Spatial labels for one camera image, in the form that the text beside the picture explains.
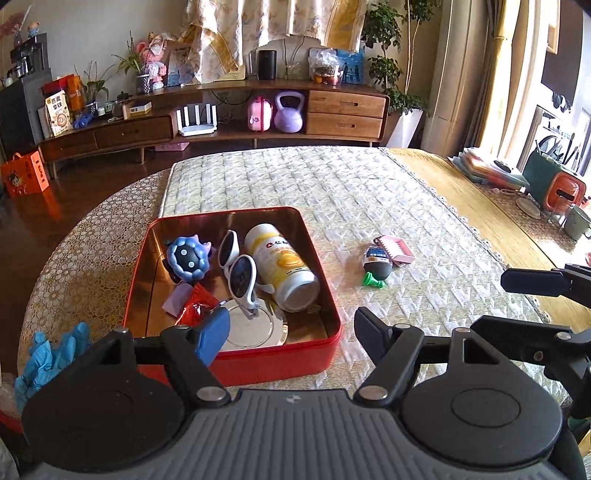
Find black tall cabinet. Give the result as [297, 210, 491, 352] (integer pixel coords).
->
[0, 69, 54, 160]

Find wooden media cabinet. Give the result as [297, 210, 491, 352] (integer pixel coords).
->
[38, 78, 391, 178]

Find gold honeycomb tablecloth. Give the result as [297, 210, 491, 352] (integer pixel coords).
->
[18, 168, 174, 374]

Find white yellow small box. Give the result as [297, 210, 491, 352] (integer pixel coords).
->
[122, 100, 153, 120]

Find black cylinder speaker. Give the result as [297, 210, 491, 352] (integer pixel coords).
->
[257, 49, 277, 80]

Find white sunglasses with black lenses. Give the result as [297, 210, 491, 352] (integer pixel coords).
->
[217, 229, 278, 320]

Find cream quilted mat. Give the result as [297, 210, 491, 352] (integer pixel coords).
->
[159, 147, 571, 407]

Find clear plastic bag of food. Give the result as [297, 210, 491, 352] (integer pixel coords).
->
[307, 47, 345, 86]

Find white yellow plastic bottle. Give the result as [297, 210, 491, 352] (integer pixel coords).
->
[244, 223, 321, 313]

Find orange paper bag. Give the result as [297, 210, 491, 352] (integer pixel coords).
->
[0, 150, 51, 198]

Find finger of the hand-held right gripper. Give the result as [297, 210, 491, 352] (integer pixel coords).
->
[471, 315, 591, 407]
[501, 264, 591, 296]

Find white snack bag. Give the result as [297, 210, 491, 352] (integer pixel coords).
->
[45, 91, 75, 138]

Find red metal tin box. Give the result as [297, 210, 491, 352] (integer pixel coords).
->
[122, 206, 342, 387]

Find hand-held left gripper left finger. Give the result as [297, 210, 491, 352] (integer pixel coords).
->
[88, 306, 232, 407]

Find green orange utensil holder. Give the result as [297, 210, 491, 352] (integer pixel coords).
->
[522, 150, 587, 217]

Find floral hanging cloth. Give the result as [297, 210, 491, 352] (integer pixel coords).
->
[180, 0, 368, 72]

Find purple kettlebell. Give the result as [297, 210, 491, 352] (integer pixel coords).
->
[273, 90, 306, 133]

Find purple block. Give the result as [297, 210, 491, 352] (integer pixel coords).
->
[161, 282, 195, 317]

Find pastel picture card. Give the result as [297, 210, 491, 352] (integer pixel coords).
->
[166, 48, 192, 87]

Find blue purple toy figure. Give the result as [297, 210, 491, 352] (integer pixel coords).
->
[164, 234, 215, 284]

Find black oval stone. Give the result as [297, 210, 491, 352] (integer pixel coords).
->
[362, 258, 393, 281]

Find thin leafy potted plant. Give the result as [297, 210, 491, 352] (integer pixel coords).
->
[76, 65, 114, 116]

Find round pale coaster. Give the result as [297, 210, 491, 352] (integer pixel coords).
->
[515, 196, 542, 220]

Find blue picture card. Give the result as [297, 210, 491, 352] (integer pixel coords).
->
[337, 47, 365, 85]

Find pink comb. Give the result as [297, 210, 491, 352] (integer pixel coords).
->
[373, 234, 415, 267]

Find pink plush doll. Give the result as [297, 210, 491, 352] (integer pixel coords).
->
[139, 32, 174, 90]

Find white router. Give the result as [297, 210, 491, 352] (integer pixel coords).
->
[176, 104, 218, 138]

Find potted tree in white planter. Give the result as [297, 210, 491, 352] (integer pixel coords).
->
[362, 0, 437, 148]

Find small potted plant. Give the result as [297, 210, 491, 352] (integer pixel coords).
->
[113, 32, 153, 95]

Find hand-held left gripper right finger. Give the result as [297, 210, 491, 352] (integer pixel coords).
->
[353, 306, 509, 409]

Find beige curtain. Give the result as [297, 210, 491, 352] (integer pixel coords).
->
[480, 0, 522, 148]

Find blue rubber glove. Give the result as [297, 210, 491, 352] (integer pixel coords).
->
[14, 322, 93, 411]

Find green mug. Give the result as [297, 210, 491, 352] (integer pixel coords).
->
[563, 203, 591, 241]

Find dark coffee machine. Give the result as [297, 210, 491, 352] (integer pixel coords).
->
[9, 32, 51, 79]

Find red pyramid block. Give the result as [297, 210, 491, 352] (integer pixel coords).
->
[178, 282, 220, 328]

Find orange red box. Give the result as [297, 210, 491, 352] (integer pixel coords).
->
[41, 74, 86, 112]

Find pink toy suitcase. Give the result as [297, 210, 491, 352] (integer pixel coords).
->
[247, 96, 274, 133]

